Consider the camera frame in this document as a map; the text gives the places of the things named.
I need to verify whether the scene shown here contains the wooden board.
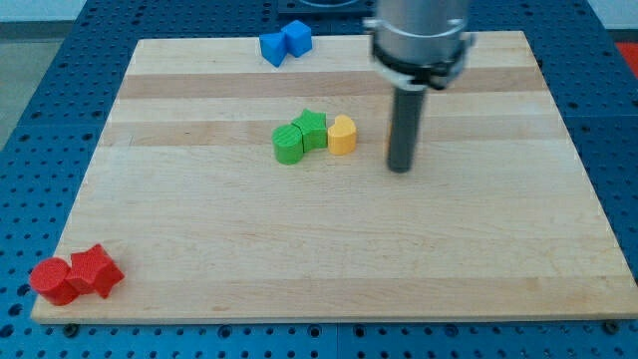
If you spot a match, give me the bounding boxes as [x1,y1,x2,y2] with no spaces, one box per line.
[32,31,637,324]

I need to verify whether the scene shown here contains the red star block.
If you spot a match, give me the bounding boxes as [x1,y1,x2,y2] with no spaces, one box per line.
[65,244,125,298]

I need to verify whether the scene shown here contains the blue angular block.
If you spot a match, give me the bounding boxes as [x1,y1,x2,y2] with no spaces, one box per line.
[258,32,288,67]

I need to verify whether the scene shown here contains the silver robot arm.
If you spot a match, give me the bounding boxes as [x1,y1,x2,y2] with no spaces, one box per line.
[363,0,475,91]

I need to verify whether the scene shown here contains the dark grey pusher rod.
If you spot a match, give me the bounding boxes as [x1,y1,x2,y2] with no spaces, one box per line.
[387,88,427,173]

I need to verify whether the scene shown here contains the green cylinder block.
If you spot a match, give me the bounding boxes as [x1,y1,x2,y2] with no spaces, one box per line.
[271,124,304,165]

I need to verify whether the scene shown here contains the blue cube block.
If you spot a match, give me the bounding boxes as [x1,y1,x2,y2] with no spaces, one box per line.
[281,20,313,58]

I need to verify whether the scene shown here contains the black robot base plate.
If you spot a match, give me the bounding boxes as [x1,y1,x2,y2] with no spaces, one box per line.
[277,0,377,15]

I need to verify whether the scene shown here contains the yellow heart block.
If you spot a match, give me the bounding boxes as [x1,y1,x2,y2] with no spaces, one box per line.
[327,115,357,156]

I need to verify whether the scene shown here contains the red cylinder block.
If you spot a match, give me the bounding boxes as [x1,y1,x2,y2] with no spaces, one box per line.
[29,257,79,306]

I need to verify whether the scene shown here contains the green star block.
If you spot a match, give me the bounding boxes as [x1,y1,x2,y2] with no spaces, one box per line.
[292,109,327,153]

